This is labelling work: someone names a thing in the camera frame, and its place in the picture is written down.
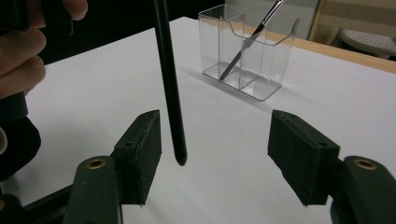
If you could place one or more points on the black thin paintbrush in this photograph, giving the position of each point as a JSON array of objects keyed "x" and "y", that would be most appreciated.
[
  {"x": 169, "y": 77},
  {"x": 259, "y": 29}
]

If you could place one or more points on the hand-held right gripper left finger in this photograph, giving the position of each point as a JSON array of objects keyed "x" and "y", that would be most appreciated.
[{"x": 140, "y": 155}]

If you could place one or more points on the light wooden furniture frame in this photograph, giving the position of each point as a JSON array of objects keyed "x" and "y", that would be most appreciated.
[{"x": 358, "y": 12}]

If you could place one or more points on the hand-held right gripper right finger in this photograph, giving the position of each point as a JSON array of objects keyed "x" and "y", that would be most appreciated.
[{"x": 299, "y": 155}]

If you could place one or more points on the white perforated stool seat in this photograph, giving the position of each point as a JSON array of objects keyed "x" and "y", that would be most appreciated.
[{"x": 370, "y": 42}]

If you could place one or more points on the clear acrylic organizer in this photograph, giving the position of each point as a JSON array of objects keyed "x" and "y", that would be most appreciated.
[{"x": 274, "y": 71}]

